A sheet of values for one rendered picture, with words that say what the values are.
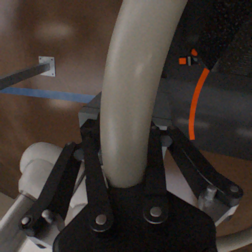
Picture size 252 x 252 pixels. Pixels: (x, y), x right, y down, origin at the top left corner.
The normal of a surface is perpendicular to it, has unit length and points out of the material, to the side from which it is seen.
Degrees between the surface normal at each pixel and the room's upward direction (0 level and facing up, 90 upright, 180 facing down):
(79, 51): 0
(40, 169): 81
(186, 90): 0
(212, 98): 0
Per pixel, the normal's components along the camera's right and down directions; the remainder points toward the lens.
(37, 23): -0.22, 0.51
